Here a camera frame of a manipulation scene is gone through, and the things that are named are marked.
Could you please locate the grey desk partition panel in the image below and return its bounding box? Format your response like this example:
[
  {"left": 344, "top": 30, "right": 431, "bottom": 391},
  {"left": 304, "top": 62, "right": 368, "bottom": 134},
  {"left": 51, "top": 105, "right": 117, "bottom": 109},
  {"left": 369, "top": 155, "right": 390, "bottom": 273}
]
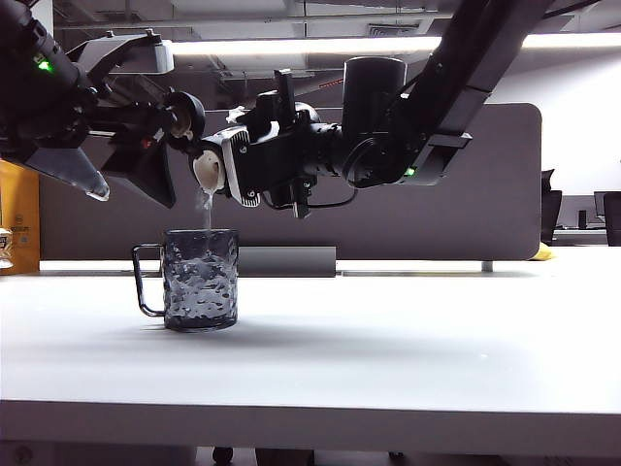
[{"left": 38, "top": 101, "right": 543, "bottom": 262}]

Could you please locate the long ceiling light strip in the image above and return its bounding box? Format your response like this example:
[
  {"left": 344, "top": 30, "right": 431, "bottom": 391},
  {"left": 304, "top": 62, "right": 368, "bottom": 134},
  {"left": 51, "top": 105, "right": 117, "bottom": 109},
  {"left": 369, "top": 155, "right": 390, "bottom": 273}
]
[{"left": 172, "top": 32, "right": 621, "bottom": 56}]

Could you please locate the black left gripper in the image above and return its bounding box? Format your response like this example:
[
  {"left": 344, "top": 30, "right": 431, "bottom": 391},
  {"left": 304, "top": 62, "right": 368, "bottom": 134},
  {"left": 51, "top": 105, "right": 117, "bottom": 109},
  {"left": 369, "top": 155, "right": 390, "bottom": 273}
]
[{"left": 0, "top": 90, "right": 178, "bottom": 211}]

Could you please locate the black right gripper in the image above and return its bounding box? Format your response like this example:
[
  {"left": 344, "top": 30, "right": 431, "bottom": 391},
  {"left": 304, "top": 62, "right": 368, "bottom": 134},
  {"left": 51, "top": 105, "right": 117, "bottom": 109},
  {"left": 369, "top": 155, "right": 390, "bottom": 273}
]
[{"left": 241, "top": 67, "right": 343, "bottom": 220}]

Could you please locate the small white jar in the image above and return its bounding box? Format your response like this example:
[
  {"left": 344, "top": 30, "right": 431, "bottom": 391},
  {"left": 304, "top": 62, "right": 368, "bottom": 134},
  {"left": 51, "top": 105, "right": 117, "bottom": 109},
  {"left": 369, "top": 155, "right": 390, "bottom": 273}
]
[{"left": 0, "top": 227, "right": 15, "bottom": 271}]

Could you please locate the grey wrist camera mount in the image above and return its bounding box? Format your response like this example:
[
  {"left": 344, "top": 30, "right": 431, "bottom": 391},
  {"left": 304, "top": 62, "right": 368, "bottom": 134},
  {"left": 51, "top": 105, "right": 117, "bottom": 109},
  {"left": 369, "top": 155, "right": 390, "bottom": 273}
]
[{"left": 66, "top": 29, "right": 176, "bottom": 77}]

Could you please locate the yellow box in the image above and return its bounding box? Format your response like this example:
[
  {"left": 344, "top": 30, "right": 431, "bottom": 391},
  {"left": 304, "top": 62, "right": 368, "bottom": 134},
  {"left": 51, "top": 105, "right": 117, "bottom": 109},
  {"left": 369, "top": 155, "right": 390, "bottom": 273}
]
[{"left": 0, "top": 159, "right": 41, "bottom": 276}]

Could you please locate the dark textured glass mug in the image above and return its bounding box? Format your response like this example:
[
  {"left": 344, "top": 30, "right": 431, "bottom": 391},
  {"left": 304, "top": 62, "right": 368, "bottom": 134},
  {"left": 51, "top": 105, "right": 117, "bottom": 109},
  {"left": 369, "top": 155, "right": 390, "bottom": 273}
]
[{"left": 132, "top": 228, "right": 241, "bottom": 334}]

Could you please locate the black camera cable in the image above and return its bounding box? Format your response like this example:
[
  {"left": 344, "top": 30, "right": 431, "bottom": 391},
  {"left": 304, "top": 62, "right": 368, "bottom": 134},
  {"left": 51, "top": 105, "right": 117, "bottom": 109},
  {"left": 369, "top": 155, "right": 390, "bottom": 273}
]
[{"left": 261, "top": 186, "right": 359, "bottom": 212}]

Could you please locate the black office chair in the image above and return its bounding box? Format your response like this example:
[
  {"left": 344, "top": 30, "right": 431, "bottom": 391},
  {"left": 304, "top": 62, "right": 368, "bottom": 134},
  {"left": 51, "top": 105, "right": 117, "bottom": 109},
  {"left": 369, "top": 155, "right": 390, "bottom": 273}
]
[{"left": 539, "top": 169, "right": 563, "bottom": 248}]

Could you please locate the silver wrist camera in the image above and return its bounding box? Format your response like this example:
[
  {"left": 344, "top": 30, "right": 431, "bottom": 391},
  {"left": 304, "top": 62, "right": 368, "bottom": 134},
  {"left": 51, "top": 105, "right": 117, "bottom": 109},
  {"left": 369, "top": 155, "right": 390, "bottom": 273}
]
[{"left": 216, "top": 126, "right": 266, "bottom": 209}]

